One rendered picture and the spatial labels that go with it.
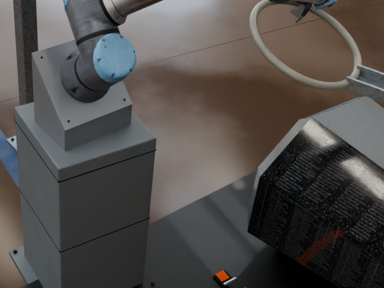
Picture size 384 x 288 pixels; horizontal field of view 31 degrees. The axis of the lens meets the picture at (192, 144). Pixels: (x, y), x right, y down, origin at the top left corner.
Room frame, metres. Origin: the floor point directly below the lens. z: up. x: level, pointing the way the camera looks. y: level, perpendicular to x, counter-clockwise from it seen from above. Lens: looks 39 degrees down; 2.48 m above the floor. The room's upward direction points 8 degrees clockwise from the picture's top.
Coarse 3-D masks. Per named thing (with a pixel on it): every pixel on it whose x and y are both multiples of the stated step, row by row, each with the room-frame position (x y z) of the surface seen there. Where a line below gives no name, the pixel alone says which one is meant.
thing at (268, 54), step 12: (264, 0) 2.53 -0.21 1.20; (252, 12) 2.43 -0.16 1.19; (312, 12) 2.62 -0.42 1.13; (324, 12) 2.62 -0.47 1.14; (252, 24) 2.35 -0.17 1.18; (336, 24) 2.58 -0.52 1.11; (252, 36) 2.31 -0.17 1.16; (348, 36) 2.53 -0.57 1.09; (264, 48) 2.24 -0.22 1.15; (276, 60) 2.20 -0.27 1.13; (360, 60) 2.41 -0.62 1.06; (288, 72) 2.17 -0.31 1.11; (360, 72) 2.34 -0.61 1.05; (312, 84) 2.16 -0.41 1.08; (324, 84) 2.18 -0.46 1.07; (336, 84) 2.21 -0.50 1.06; (348, 84) 2.24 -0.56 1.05
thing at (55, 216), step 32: (32, 128) 1.97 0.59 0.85; (128, 128) 2.04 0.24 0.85; (32, 160) 1.95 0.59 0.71; (64, 160) 1.82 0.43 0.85; (96, 160) 1.85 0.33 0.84; (128, 160) 1.94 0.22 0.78; (32, 192) 1.96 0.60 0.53; (64, 192) 1.78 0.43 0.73; (96, 192) 1.86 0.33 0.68; (128, 192) 1.94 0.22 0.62; (32, 224) 1.98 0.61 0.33; (64, 224) 1.78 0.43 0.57; (96, 224) 1.86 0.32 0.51; (128, 224) 1.95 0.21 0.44; (32, 256) 1.99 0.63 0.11; (64, 256) 1.78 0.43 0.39; (96, 256) 1.86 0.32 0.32; (128, 256) 1.95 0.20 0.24
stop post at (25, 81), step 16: (16, 0) 2.83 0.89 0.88; (32, 0) 2.84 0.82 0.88; (16, 16) 2.84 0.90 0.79; (32, 16) 2.84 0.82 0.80; (16, 32) 2.85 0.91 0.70; (32, 32) 2.84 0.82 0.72; (16, 48) 2.86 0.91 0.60; (32, 48) 2.84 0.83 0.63; (32, 80) 2.83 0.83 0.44; (32, 96) 2.83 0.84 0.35; (16, 144) 2.83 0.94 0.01
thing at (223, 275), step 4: (220, 272) 2.12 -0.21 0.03; (224, 272) 2.12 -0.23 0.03; (216, 276) 2.09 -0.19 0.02; (220, 276) 2.09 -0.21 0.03; (224, 276) 2.10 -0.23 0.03; (228, 276) 2.10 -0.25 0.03; (216, 280) 2.07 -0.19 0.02; (220, 280) 2.07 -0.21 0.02; (224, 280) 2.07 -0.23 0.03; (228, 280) 2.08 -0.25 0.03; (232, 280) 2.06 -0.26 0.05; (236, 280) 2.07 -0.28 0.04; (220, 284) 2.05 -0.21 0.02; (224, 284) 2.03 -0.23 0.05; (228, 284) 2.04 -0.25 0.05; (232, 284) 2.04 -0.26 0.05; (236, 284) 2.04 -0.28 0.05; (240, 284) 2.04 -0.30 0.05
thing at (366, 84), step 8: (368, 72) 2.33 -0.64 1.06; (376, 72) 2.31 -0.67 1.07; (352, 80) 2.24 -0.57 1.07; (360, 80) 2.31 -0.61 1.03; (368, 80) 2.32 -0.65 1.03; (376, 80) 2.31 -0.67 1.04; (352, 88) 2.24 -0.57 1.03; (360, 88) 2.22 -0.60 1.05; (368, 88) 2.21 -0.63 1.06; (376, 88) 2.20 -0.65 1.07; (368, 96) 2.21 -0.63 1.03; (376, 96) 2.19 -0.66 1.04
